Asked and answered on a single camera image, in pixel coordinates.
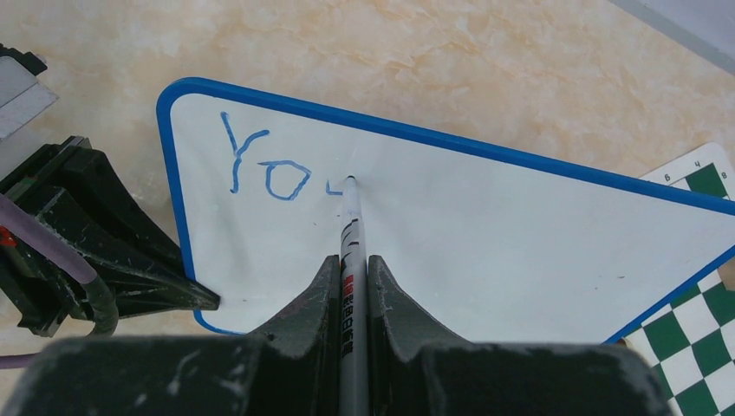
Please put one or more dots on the blue marker pen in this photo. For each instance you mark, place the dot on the blue marker pen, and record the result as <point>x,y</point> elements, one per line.
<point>354,388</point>

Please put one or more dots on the blue framed whiteboard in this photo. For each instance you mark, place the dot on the blue framed whiteboard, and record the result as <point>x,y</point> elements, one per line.
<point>496,244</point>

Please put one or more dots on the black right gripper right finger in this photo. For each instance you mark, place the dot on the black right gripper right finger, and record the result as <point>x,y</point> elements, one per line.
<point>420,367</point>

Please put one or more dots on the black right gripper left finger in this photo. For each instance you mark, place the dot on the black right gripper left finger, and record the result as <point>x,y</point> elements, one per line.
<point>286,366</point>

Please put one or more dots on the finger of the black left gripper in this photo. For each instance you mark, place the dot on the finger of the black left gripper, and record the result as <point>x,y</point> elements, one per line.
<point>141,286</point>
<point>89,177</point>

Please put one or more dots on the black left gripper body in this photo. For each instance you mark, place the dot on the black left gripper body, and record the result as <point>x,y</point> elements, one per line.
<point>44,279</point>

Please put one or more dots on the green white chessboard mat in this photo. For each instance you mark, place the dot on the green white chessboard mat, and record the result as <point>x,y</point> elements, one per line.
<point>690,342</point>

